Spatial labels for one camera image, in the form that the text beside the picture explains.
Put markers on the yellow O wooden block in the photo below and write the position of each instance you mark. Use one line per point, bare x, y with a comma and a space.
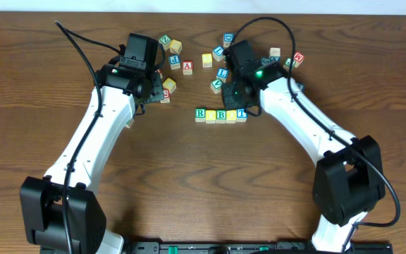
210, 116

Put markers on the yellow S wooden block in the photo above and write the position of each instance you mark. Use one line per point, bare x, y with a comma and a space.
207, 60

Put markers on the blue X wooden block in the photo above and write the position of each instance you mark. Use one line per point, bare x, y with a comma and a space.
274, 54

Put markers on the green Z wooden block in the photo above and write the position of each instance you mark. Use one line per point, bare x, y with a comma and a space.
165, 41

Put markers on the blue L wooden block lower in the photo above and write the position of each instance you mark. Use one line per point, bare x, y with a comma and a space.
222, 74

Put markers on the blue T wooden block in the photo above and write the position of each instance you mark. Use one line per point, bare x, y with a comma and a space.
241, 115

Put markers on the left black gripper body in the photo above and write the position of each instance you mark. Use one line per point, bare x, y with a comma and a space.
157, 89

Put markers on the green J block right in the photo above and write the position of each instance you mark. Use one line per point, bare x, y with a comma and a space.
289, 63

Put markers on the blue P wooden block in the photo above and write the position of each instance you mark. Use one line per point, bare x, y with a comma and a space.
175, 62

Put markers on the blue D wooden block top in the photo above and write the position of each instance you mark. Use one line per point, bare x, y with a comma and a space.
227, 39

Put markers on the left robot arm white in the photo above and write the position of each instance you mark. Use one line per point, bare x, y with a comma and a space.
60, 211

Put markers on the red E wooden block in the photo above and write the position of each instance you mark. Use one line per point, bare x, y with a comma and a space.
167, 97

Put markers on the green B wooden block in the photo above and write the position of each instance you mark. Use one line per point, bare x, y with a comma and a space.
221, 116

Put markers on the yellow wooden block near Z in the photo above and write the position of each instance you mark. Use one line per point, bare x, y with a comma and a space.
175, 47

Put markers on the blue 2 wooden block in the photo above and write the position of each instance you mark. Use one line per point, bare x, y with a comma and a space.
300, 86

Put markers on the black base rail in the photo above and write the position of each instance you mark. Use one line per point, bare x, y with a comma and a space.
150, 247

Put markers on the red block far right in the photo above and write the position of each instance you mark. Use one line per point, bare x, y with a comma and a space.
298, 59

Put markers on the green R wooden block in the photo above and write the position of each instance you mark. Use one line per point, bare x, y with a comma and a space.
200, 115

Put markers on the blue 5 wooden block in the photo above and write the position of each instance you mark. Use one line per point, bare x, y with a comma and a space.
265, 60

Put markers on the red A wooden block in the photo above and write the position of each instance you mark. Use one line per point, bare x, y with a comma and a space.
187, 67

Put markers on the green 4 wooden block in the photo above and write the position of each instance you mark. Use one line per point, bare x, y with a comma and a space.
129, 123

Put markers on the yellow C wooden block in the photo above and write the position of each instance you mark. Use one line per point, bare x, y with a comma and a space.
170, 85

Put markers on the blue L wooden block upper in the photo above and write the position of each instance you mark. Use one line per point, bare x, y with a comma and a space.
217, 53

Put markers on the green V block centre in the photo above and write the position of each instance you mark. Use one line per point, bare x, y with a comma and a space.
216, 85

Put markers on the blue l wooden block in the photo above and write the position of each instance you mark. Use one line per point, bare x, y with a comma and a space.
217, 53
222, 74

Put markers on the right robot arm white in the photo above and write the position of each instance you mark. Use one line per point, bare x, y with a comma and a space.
348, 180

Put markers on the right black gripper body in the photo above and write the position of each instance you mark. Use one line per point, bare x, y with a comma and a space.
235, 97

